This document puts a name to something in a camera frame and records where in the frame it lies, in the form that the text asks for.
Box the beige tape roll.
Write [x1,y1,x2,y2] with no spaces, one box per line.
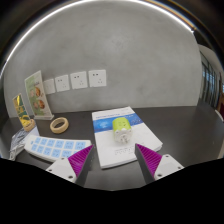
[49,116,70,135]

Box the white strip ceiling light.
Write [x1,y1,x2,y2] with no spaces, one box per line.
[1,0,194,71]

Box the blank white wall plate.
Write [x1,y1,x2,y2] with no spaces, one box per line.
[43,78,57,95]

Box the large green menu stand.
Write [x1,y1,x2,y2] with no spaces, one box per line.
[24,69,55,121]

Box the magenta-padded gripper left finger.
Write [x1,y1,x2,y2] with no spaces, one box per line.
[45,144,96,188]

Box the white and blue book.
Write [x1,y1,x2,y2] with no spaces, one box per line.
[91,106,164,170]

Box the dark-framed glass window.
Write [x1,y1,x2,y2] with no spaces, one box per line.
[198,46,224,113]

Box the grey printed magazine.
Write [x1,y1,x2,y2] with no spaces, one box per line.
[8,125,40,162]

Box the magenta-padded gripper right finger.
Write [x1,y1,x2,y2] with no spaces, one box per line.
[134,143,185,185]

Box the white and green charger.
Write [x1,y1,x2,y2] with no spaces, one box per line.
[111,117,134,145]

